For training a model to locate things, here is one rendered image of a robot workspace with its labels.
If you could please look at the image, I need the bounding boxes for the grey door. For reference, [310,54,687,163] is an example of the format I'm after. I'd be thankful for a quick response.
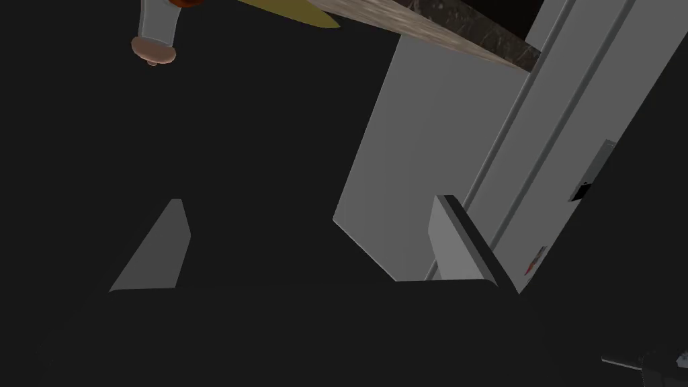
[424,0,688,294]

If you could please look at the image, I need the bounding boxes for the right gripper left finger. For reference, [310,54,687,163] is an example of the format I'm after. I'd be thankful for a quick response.
[109,198,192,293]

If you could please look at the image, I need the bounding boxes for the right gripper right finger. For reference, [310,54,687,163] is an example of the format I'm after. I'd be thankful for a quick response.
[427,193,520,294]

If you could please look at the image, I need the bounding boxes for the yellow flat object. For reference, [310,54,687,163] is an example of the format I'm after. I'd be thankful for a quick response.
[236,0,342,30]

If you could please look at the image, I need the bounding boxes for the clear bottle with tan stopper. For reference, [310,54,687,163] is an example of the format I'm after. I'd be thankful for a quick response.
[130,0,181,68]

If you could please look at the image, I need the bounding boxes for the grey cabinet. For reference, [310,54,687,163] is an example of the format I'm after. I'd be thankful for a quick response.
[332,34,531,283]

